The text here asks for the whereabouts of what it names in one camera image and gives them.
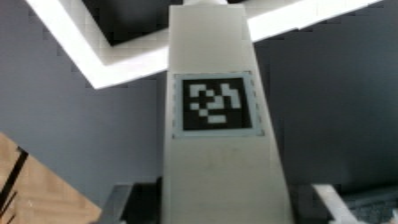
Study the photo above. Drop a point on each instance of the white desk leg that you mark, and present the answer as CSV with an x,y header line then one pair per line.
x,y
222,184

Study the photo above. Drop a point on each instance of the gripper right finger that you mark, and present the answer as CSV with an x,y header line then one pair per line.
x,y
320,207

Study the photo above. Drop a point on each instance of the white fence bar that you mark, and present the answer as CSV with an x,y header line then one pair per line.
x,y
135,59
74,30

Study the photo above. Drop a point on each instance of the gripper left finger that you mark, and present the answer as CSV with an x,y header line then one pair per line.
x,y
131,206

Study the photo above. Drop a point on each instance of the white front fence bar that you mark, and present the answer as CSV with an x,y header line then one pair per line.
x,y
135,59

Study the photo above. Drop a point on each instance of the white left fence bar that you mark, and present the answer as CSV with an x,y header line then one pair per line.
x,y
74,30

